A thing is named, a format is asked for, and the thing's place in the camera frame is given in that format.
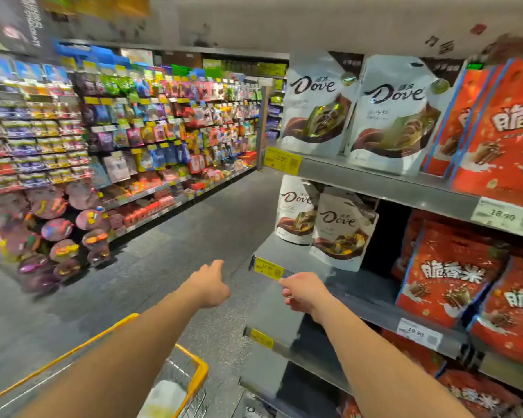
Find person's right hand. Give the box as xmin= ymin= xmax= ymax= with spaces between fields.
xmin=278 ymin=272 xmax=332 ymax=325

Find person's left hand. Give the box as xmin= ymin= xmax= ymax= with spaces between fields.
xmin=184 ymin=259 xmax=232 ymax=309

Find person's left forearm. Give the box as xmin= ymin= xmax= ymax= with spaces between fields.
xmin=15 ymin=280 xmax=201 ymax=418

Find person's right forearm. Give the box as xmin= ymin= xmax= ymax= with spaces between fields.
xmin=311 ymin=296 xmax=476 ymax=418

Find yellow price tag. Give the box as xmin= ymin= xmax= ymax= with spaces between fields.
xmin=264 ymin=146 xmax=303 ymax=176
xmin=253 ymin=257 xmax=285 ymax=281
xmin=249 ymin=328 xmax=274 ymax=349

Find white chocolate pouch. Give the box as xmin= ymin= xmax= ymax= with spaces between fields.
xmin=275 ymin=175 xmax=320 ymax=245
xmin=309 ymin=192 xmax=380 ymax=272
xmin=280 ymin=52 xmax=361 ymax=158
xmin=344 ymin=54 xmax=445 ymax=176

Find grey metal shelf unit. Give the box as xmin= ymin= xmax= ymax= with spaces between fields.
xmin=240 ymin=145 xmax=523 ymax=418

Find white price tag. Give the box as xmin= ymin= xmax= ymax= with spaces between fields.
xmin=396 ymin=318 xmax=443 ymax=351
xmin=471 ymin=197 xmax=523 ymax=240

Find white item in cart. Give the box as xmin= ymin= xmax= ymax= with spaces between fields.
xmin=137 ymin=380 xmax=188 ymax=418

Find rows of red snack bags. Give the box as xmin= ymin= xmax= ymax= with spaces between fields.
xmin=338 ymin=56 xmax=523 ymax=418

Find pile of round purple candy tubs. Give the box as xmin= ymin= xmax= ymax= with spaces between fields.
xmin=0 ymin=180 xmax=125 ymax=294

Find dark brown chocolate packet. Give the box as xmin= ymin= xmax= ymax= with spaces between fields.
xmin=420 ymin=57 xmax=467 ymax=87
xmin=329 ymin=51 xmax=367 ymax=79

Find overhead hanging store banner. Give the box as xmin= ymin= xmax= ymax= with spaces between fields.
xmin=0 ymin=0 xmax=151 ymax=55

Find yellow wire shopping cart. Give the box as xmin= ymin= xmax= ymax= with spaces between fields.
xmin=0 ymin=313 xmax=210 ymax=418

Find wall of colourful candy packets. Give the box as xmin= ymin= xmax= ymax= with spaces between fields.
xmin=0 ymin=52 xmax=262 ymax=240

